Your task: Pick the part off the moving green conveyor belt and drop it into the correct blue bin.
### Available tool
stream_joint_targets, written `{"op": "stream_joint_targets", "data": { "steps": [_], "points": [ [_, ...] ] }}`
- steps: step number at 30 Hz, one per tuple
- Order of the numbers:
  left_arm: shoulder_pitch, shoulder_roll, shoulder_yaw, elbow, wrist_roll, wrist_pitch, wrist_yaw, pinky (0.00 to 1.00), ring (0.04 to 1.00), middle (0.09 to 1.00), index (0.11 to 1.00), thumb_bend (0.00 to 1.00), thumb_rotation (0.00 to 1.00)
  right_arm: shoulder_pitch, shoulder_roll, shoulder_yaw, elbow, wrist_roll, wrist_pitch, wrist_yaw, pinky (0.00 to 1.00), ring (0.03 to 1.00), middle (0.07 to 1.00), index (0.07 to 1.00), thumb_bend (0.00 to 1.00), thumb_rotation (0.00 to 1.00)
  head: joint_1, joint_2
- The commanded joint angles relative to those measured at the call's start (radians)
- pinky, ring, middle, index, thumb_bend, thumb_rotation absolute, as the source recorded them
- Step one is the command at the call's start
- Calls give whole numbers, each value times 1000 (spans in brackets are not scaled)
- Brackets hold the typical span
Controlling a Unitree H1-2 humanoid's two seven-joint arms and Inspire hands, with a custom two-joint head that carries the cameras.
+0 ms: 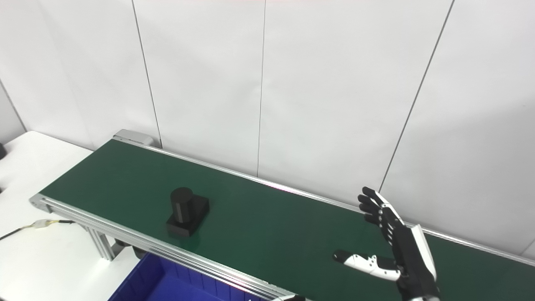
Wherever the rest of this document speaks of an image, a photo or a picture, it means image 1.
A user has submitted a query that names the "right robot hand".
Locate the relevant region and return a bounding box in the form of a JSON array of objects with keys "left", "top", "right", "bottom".
[{"left": 333, "top": 186, "right": 440, "bottom": 301}]

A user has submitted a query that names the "black cylinder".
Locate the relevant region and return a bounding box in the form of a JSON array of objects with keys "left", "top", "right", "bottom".
[{"left": 166, "top": 187, "right": 210, "bottom": 238}]

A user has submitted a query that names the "green conveyor belt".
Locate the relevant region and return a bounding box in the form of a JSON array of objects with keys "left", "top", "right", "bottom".
[
  {"left": 29, "top": 136, "right": 535, "bottom": 301},
  {"left": 40, "top": 139, "right": 535, "bottom": 301}
]

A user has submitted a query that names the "blue bin holding white part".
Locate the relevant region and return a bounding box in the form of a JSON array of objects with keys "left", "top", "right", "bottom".
[{"left": 108, "top": 252, "right": 270, "bottom": 301}]

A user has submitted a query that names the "aluminium conveyor support leg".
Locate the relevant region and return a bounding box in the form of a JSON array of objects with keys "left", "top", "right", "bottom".
[{"left": 85, "top": 226, "right": 117, "bottom": 262}]

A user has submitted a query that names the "grey conveyor motor cover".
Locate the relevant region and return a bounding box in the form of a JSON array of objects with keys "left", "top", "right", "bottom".
[{"left": 113, "top": 129, "right": 153, "bottom": 148}]

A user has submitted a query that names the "cable with white connector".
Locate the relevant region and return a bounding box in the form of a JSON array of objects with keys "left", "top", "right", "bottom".
[{"left": 0, "top": 219, "right": 76, "bottom": 242}]

